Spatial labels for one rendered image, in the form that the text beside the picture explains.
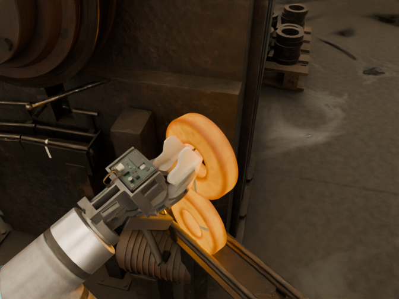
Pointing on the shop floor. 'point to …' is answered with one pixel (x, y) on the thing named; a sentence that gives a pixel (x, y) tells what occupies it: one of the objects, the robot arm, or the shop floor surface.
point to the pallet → (288, 48)
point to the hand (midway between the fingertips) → (199, 149)
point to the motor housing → (129, 258)
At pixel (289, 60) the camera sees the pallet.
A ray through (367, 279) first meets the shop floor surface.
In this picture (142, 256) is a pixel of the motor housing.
